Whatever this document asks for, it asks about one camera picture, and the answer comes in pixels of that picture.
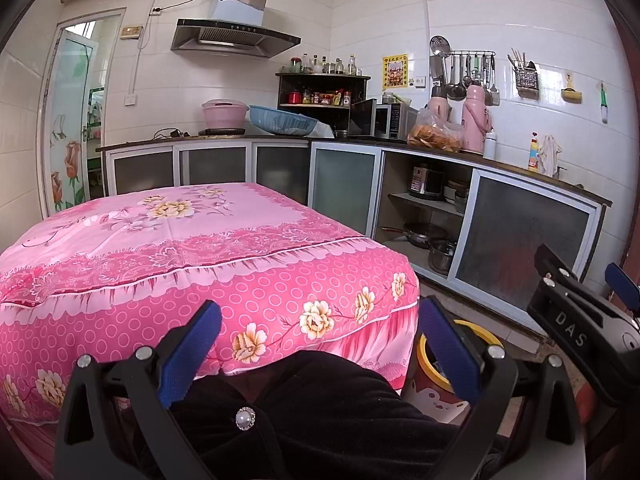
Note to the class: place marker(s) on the rice cooker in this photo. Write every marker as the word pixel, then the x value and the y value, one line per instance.
pixel 426 182

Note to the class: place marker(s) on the flower print glass door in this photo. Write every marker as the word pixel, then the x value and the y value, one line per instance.
pixel 70 135

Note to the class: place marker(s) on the row of seasoning jars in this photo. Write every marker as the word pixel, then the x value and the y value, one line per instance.
pixel 320 98

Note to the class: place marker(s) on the row of glass bottles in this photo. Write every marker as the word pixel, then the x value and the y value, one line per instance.
pixel 325 66

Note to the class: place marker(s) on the yellow dish soap bottle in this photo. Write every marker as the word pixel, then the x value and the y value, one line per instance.
pixel 534 157

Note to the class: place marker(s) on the pink thermos flask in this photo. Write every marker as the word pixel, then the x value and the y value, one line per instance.
pixel 439 105
pixel 476 120

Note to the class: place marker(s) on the metal chopstick holder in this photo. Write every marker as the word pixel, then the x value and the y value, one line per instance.
pixel 525 80

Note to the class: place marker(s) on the white rag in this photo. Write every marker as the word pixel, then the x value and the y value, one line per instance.
pixel 550 152

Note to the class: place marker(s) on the frying pan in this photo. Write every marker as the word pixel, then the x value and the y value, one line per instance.
pixel 422 235

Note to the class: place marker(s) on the stack of bowls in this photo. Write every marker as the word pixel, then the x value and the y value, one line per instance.
pixel 456 195

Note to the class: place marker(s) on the pink lidded basin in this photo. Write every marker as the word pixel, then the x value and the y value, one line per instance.
pixel 225 115

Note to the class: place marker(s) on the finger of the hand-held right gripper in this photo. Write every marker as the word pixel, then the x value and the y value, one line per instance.
pixel 560 272
pixel 622 285

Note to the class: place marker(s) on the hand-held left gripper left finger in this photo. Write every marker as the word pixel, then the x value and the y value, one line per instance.
pixel 192 350

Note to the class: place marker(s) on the person's black clothing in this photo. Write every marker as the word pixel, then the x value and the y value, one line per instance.
pixel 325 410

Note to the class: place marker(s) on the blue plastic basket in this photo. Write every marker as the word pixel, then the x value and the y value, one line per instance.
pixel 282 122

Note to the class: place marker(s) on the bag of fried snacks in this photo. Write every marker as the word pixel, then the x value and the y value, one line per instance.
pixel 435 135

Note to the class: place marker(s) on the steel pot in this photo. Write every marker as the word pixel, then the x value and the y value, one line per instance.
pixel 442 257

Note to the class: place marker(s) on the dark wooden spice shelf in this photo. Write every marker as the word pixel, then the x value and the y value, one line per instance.
pixel 360 87

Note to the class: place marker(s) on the beige wall box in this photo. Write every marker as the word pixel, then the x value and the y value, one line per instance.
pixel 131 32

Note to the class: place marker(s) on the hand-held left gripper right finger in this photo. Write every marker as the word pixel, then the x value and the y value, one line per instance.
pixel 450 350

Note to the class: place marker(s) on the silver microwave oven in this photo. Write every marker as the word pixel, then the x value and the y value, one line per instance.
pixel 392 122

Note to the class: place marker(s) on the pink floral tablecloth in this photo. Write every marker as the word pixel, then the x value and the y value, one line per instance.
pixel 150 270

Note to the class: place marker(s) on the yellow rimmed trash bin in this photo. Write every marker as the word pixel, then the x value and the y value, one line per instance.
pixel 431 402

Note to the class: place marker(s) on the steel range hood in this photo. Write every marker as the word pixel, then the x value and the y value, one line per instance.
pixel 235 35

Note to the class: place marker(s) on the black induction cooker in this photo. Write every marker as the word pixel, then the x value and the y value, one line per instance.
pixel 220 132

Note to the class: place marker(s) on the yellow wall brush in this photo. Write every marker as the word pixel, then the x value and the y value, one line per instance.
pixel 571 94

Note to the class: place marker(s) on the yellow wall poster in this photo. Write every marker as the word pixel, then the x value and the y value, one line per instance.
pixel 396 72

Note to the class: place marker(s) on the row of hanging kitchen utensils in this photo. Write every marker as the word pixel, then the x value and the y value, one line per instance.
pixel 457 77

